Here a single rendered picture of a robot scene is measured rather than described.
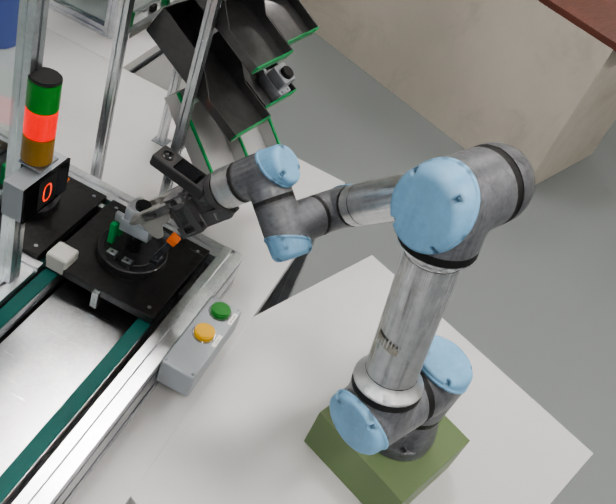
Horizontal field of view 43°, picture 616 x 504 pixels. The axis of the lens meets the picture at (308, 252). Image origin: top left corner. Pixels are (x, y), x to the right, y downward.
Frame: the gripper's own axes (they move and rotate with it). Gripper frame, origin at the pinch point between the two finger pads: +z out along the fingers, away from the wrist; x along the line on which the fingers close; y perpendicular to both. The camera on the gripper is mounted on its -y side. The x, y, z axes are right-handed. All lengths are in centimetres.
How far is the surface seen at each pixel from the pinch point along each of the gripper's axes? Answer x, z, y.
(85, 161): 31.1, 36.2, -8.7
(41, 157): -20.6, -9.0, -19.6
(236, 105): 29.1, -12.1, -5.5
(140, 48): 89, 48, -23
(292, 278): 70, 31, 56
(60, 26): 79, 62, -40
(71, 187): 9.1, 21.7, -8.2
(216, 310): -2.6, -4.6, 23.8
